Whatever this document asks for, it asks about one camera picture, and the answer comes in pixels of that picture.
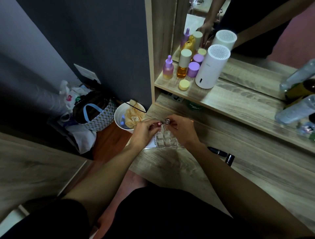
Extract person's left hand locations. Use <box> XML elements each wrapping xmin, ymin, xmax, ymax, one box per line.
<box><xmin>129</xmin><ymin>119</ymin><xmax>162</xmax><ymax>151</ymax></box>

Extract person's right hand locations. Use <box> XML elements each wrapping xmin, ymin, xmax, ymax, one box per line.
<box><xmin>165</xmin><ymin>114</ymin><xmax>201</xmax><ymax>149</ymax></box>

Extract person's right forearm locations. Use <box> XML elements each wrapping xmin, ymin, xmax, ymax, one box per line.
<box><xmin>183</xmin><ymin>141</ymin><xmax>315</xmax><ymax>239</ymax></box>

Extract person's left forearm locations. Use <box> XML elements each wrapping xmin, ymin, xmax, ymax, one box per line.
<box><xmin>63</xmin><ymin>141</ymin><xmax>151</xmax><ymax>226</ymax></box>

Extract clear acrylic lipstick organizer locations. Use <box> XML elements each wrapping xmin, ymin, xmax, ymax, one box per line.
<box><xmin>156</xmin><ymin>124</ymin><xmax>183</xmax><ymax>149</ymax></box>

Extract white printed card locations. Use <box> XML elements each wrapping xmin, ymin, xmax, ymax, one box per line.
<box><xmin>145</xmin><ymin>134</ymin><xmax>158</xmax><ymax>149</ymax></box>

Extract crumpled beige tissue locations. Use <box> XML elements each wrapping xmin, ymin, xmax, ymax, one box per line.
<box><xmin>125</xmin><ymin>99</ymin><xmax>146</xmax><ymax>129</ymax></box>

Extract green round container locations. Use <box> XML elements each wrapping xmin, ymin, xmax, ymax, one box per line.
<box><xmin>186</xmin><ymin>100</ymin><xmax>204</xmax><ymax>112</ymax></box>

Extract white waste bin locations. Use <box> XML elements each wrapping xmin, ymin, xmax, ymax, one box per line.
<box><xmin>114</xmin><ymin>101</ymin><xmax>147</xmax><ymax>134</ymax></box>

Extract black lipstick tube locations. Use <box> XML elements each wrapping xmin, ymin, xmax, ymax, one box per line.
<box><xmin>207</xmin><ymin>147</ymin><xmax>228</xmax><ymax>157</ymax></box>

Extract purple dropper bottle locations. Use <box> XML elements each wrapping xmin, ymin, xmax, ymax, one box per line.
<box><xmin>163</xmin><ymin>55</ymin><xmax>174</xmax><ymax>80</ymax></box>

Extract purple cosmetic jar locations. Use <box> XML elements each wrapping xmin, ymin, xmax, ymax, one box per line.
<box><xmin>187</xmin><ymin>62</ymin><xmax>200</xmax><ymax>78</ymax></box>

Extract checkered tote bag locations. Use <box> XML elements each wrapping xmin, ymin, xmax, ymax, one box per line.
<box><xmin>73</xmin><ymin>91</ymin><xmax>117</xmax><ymax>132</ymax></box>

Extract amber bottle with cream cap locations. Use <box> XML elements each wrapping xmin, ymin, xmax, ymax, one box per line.
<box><xmin>176</xmin><ymin>49</ymin><xmax>192</xmax><ymax>79</ymax></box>

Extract wooden vanity shelf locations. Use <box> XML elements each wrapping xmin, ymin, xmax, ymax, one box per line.
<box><xmin>145</xmin><ymin>0</ymin><xmax>315</xmax><ymax>154</ymax></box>

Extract white cylindrical humidifier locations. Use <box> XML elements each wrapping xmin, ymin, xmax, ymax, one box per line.
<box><xmin>195</xmin><ymin>44</ymin><xmax>231</xmax><ymax>89</ymax></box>

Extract crumpled white paper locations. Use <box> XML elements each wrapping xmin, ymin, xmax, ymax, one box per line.
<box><xmin>64</xmin><ymin>123</ymin><xmax>97</xmax><ymax>155</ymax></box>

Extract person's leg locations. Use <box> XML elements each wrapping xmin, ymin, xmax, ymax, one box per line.
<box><xmin>93</xmin><ymin>170</ymin><xmax>151</xmax><ymax>239</ymax></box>

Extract white plastic bag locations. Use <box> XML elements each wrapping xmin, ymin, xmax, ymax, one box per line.
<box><xmin>59</xmin><ymin>80</ymin><xmax>92</xmax><ymax>111</ymax></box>

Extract person's black shorts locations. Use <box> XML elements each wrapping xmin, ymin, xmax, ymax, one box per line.
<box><xmin>0</xmin><ymin>185</ymin><xmax>261</xmax><ymax>239</ymax></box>

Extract wooden side furniture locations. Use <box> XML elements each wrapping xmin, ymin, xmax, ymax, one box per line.
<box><xmin>0</xmin><ymin>132</ymin><xmax>92</xmax><ymax>223</ymax></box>

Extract dark olive glass bottle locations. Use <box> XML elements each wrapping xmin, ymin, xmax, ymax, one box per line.
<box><xmin>284</xmin><ymin>79</ymin><xmax>315</xmax><ymax>102</ymax></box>

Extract thin black cable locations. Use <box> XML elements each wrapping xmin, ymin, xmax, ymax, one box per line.
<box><xmin>116</xmin><ymin>98</ymin><xmax>147</xmax><ymax>114</ymax></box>

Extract white wall socket plate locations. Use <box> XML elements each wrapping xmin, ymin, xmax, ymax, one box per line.
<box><xmin>73</xmin><ymin>64</ymin><xmax>101</xmax><ymax>85</ymax></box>

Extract wall mirror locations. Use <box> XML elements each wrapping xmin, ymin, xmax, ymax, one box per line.
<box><xmin>171</xmin><ymin>0</ymin><xmax>315</xmax><ymax>101</ymax></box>

